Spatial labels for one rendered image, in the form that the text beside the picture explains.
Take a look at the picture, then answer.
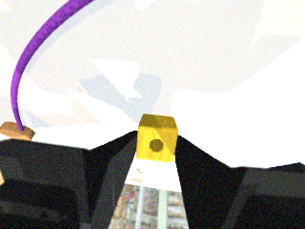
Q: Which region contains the yellow wooden block with hole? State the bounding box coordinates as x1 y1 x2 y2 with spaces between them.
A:
136 114 178 163

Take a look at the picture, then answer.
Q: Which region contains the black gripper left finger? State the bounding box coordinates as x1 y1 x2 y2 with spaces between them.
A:
0 130 137 229

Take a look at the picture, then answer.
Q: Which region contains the round wooden button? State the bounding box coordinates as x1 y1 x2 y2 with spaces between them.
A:
0 122 35 140

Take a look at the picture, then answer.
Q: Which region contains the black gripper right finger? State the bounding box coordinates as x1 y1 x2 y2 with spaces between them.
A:
174 135 305 229

